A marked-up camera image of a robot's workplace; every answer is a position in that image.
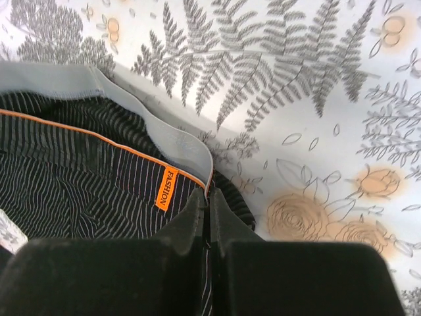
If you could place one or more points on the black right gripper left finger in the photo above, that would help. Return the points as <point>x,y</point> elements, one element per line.
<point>160,275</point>

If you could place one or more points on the black pinstriped underwear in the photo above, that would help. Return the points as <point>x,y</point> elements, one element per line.
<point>78,163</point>

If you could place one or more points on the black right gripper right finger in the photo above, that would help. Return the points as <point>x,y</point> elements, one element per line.
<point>251,276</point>

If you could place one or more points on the floral patterned table mat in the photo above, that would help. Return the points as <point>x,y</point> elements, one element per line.
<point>312,108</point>

